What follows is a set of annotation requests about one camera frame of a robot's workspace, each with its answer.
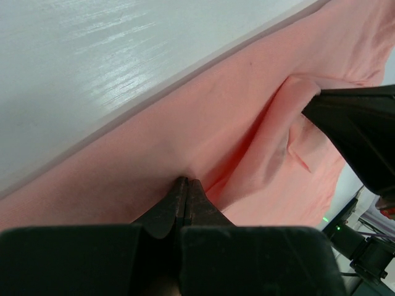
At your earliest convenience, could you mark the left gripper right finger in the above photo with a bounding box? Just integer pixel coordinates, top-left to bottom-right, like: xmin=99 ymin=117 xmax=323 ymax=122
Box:
xmin=180 ymin=180 xmax=346 ymax=295

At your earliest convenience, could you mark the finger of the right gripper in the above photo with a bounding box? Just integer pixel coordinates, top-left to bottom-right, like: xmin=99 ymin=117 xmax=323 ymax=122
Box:
xmin=302 ymin=85 xmax=394 ymax=195

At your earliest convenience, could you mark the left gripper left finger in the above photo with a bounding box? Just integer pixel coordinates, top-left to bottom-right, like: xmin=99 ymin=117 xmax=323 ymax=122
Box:
xmin=1 ymin=178 xmax=188 ymax=295

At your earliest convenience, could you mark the pink t shirt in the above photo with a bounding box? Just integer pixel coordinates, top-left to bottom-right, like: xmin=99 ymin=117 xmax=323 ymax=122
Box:
xmin=1 ymin=1 xmax=394 ymax=229

